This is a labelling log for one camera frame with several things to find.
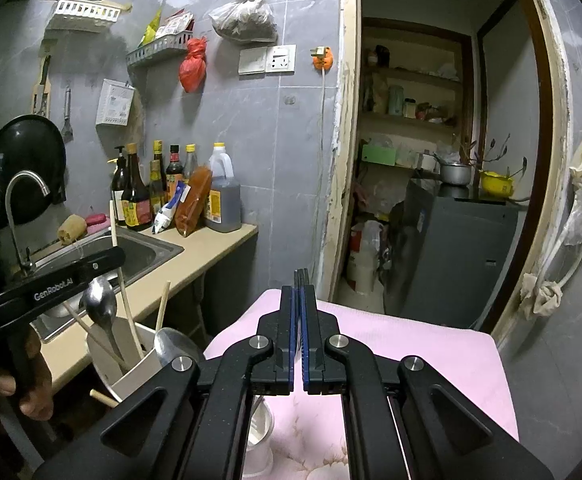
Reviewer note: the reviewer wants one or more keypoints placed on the red label sauce bottle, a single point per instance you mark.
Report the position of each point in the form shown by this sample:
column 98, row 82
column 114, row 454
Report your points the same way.
column 173, row 170

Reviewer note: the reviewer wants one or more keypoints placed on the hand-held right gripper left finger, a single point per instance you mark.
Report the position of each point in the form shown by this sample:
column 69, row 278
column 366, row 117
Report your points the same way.
column 293, row 360

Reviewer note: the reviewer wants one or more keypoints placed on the clear plastic bag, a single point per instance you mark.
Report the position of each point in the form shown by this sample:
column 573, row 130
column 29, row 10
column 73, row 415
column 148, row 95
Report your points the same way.
column 243, row 17

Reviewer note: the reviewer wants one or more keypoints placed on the yellow cap sauce bottle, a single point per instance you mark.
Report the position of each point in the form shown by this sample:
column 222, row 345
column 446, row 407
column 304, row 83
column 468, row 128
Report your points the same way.
column 157, row 175

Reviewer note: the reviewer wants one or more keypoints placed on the person's left hand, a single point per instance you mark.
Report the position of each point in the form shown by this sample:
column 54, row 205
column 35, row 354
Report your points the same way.
column 38, row 380

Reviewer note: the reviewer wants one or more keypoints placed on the pink tablecloth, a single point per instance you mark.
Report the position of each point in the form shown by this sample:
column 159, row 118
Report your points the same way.
column 421, row 360

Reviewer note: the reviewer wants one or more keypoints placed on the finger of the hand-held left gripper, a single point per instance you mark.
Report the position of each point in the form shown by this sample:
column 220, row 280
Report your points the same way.
column 103, row 260

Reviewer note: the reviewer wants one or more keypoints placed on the grey refrigerator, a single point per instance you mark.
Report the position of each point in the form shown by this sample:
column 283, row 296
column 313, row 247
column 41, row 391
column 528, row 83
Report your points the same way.
column 461, row 260

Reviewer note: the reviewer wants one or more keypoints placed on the hanging wooden cutting board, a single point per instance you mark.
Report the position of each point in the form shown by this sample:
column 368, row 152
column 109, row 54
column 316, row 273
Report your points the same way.
column 42, row 85

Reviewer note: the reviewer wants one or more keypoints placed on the loofah sponge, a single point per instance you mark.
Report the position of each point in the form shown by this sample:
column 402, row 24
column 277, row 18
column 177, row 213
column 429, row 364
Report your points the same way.
column 72, row 230

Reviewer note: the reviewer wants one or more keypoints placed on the wooden chopstick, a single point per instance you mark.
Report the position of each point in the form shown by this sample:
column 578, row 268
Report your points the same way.
column 121, row 280
column 103, row 398
column 163, row 305
column 93, row 335

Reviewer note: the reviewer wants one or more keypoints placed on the grey wall shelf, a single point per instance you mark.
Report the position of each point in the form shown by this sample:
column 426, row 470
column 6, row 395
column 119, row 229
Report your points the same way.
column 158, row 52

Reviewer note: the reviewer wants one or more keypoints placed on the steel cooking pot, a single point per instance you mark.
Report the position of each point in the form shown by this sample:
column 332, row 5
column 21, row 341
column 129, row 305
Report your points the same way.
column 453, row 172

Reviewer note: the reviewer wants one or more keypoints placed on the large oil jug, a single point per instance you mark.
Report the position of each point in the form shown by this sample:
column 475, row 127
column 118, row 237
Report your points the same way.
column 223, row 195

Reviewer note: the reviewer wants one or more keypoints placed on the white plastic container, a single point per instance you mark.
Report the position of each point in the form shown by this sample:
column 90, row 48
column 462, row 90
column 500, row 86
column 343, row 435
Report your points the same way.
column 261, row 430

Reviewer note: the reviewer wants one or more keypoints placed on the white red packets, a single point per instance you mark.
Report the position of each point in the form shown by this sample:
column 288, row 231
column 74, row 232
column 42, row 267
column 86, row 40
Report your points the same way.
column 176, row 25

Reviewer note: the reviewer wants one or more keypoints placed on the white wall box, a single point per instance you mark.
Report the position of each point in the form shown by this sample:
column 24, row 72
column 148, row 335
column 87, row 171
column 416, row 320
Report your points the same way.
column 115, row 102

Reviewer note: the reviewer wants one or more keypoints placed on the white light switch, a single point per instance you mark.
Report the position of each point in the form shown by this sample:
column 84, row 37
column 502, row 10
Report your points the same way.
column 253, row 60

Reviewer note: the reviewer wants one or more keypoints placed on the white wall basket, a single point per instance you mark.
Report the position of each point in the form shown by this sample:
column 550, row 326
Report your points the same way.
column 83, row 15

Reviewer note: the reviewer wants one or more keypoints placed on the steel spoon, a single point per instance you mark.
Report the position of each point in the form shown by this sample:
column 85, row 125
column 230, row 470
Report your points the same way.
column 100, row 305
column 173, row 345

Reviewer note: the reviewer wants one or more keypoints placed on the blue white packet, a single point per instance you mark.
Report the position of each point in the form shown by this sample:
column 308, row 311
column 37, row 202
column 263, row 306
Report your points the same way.
column 168, row 215

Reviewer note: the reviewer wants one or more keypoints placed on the steel faucet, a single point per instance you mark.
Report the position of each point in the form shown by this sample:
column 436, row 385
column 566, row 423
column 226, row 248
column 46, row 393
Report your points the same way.
column 16, row 220

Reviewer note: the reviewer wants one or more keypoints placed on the orange spice packet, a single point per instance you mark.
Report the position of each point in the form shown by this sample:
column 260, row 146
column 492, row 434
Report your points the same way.
column 193, row 205

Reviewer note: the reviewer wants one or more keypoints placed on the yellow snack packet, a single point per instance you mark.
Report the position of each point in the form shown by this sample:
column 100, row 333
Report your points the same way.
column 151, row 30

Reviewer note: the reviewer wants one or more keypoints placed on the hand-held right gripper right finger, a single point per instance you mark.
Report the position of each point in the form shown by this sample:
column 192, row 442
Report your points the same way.
column 307, row 360

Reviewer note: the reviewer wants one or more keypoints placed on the dry plant twigs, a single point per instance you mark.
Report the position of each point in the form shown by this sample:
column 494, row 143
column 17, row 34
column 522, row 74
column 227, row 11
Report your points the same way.
column 496, row 152

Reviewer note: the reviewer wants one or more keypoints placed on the white plastic jug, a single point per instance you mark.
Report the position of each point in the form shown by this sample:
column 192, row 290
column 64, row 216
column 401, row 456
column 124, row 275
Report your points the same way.
column 366, row 260

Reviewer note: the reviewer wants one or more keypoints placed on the wooden door frame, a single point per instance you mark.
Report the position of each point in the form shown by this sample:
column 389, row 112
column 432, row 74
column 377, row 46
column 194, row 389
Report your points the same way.
column 343, row 160

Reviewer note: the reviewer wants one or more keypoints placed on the yellow bowl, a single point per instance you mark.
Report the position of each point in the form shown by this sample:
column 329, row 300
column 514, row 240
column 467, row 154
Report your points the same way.
column 496, row 184

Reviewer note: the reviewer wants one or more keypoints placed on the red plastic bag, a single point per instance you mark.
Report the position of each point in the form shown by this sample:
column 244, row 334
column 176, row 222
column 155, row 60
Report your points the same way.
column 192, row 67

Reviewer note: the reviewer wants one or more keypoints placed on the white utensil holder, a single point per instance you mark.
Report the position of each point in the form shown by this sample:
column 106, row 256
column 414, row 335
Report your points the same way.
column 126, row 375

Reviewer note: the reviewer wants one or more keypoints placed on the green jar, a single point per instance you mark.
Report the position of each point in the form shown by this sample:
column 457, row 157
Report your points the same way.
column 395, row 100

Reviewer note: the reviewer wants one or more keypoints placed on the white wall socket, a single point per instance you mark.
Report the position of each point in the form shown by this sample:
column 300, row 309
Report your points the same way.
column 281, row 58

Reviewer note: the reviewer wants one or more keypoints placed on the stainless steel sink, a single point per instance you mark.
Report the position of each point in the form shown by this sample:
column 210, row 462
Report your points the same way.
column 141, row 255

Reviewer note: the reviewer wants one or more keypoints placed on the green box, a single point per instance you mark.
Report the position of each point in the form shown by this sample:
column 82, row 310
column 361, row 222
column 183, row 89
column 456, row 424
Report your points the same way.
column 378, row 155

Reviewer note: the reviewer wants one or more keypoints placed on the dark soy sauce bottle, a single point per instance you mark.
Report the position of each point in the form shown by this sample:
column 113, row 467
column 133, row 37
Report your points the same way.
column 136, row 200

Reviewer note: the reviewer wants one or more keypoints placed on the clear glass bottle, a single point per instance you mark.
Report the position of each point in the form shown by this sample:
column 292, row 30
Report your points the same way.
column 190, row 160

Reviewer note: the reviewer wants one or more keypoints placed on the black wok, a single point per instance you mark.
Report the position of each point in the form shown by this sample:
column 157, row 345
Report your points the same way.
column 31, row 160

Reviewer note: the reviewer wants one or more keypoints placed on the wooden shelf unit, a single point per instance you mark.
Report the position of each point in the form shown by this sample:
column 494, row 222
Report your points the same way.
column 411, row 80

